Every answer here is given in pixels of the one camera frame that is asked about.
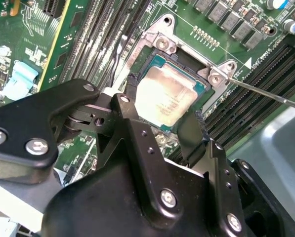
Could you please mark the metal locking lever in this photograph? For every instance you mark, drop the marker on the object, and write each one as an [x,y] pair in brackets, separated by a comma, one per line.
[285,100]
[123,42]

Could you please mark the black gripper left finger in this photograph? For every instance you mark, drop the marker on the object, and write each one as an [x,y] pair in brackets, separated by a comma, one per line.
[21,118]

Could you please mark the silver CPU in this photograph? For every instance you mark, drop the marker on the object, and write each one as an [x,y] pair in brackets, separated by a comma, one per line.
[167,96]

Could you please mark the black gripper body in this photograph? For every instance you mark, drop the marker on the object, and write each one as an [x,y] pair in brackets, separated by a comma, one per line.
[100,209]

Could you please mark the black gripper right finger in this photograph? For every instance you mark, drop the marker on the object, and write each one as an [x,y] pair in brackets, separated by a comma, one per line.
[221,197]

